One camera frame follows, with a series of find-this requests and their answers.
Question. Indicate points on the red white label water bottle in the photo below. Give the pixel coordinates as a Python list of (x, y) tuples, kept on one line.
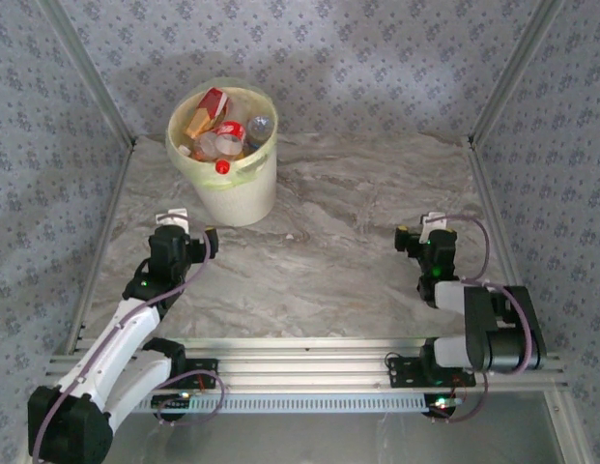
[(222, 166)]

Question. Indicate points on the red cola label bottle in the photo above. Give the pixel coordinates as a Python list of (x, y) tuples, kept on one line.
[(230, 129)]

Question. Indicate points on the red and gold label bottle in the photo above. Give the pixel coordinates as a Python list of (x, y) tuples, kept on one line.
[(208, 108)]

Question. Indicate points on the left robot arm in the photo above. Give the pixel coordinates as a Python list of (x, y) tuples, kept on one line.
[(111, 338)]

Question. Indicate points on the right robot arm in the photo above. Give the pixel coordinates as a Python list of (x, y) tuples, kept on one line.
[(502, 333)]

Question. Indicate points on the white ribbed plastic bin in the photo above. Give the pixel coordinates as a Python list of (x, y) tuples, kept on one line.
[(241, 203)]

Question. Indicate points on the translucent yellow-green bin liner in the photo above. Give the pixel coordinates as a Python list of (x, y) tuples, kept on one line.
[(210, 181)]

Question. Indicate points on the aluminium table edge bar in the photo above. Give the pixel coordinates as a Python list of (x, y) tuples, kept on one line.
[(304, 344)]

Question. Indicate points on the black circuit board with LED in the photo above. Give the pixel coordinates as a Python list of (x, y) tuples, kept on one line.
[(442, 405), (169, 402)]

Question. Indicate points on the wide aluminium base beam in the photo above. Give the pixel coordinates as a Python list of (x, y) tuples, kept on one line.
[(304, 372)]

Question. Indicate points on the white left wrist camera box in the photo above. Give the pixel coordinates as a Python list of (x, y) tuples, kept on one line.
[(171, 217)]

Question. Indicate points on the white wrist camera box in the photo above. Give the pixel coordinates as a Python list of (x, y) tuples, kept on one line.
[(171, 217), (435, 221)]

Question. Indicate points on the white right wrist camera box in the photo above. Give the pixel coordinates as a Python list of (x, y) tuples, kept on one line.
[(435, 221)]

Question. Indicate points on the aluminium upright post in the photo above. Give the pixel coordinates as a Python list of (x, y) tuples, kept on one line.
[(513, 72), (89, 72)]

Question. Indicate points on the aluminium frame leg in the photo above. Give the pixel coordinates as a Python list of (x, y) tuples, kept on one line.
[(562, 425)]

